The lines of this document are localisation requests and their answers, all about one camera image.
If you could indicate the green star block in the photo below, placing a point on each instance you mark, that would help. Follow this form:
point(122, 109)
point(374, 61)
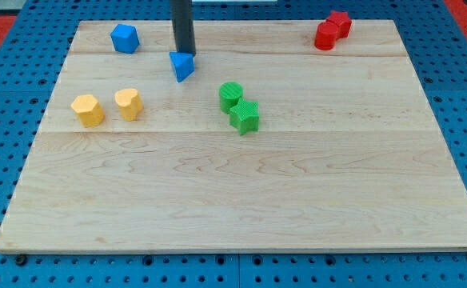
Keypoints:
point(244, 116)

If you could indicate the blue triangle block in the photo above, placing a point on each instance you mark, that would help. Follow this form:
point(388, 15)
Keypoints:
point(182, 64)

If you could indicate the red star block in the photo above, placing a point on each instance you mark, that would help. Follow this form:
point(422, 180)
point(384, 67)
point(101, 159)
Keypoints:
point(343, 22)

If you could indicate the wooden board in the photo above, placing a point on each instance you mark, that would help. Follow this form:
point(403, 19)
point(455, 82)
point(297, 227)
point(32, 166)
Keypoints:
point(348, 156)

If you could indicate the green cylinder block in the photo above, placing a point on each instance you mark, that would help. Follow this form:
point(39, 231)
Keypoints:
point(229, 94)

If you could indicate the yellow heart block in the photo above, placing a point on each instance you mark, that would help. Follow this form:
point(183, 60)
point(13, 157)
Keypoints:
point(129, 103)

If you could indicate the red cylinder block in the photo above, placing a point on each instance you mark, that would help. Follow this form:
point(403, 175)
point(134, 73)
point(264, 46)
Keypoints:
point(326, 36)

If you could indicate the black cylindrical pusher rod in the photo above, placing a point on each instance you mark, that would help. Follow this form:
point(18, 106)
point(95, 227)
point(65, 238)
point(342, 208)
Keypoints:
point(183, 26)

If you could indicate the yellow hexagon block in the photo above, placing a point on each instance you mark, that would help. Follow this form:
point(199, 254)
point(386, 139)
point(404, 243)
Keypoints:
point(88, 110)

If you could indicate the blue cube block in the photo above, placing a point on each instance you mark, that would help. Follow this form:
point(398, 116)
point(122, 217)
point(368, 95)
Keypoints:
point(125, 38)

